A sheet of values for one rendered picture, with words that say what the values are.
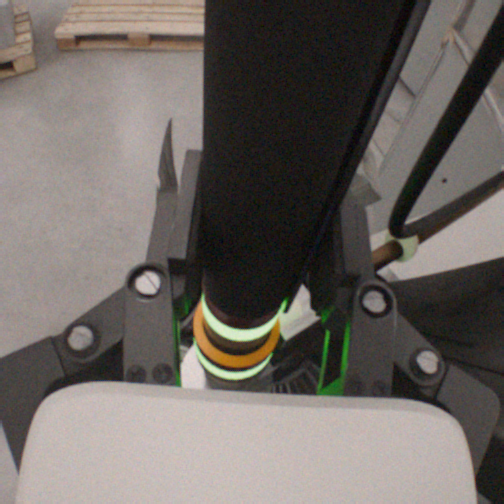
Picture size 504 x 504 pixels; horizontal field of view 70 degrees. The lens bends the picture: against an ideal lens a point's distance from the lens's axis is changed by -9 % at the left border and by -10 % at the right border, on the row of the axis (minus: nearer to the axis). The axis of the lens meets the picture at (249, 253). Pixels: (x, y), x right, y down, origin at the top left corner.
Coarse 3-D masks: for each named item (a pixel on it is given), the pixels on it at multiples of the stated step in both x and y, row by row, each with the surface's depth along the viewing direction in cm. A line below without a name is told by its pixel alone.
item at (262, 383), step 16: (304, 288) 24; (304, 304) 23; (304, 320) 23; (320, 320) 23; (288, 336) 22; (304, 336) 25; (192, 352) 30; (272, 352) 24; (288, 352) 24; (192, 368) 29; (272, 368) 29; (192, 384) 29; (256, 384) 29
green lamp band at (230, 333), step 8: (208, 312) 16; (208, 320) 17; (216, 320) 16; (272, 320) 16; (216, 328) 16; (224, 328) 16; (264, 328) 16; (232, 336) 16; (240, 336) 16; (248, 336) 16; (256, 336) 16
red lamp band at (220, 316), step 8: (208, 304) 15; (280, 304) 15; (216, 312) 15; (272, 312) 15; (224, 320) 15; (232, 320) 15; (240, 320) 15; (248, 320) 14; (256, 320) 15; (264, 320) 15; (240, 328) 15; (248, 328) 15; (256, 328) 15
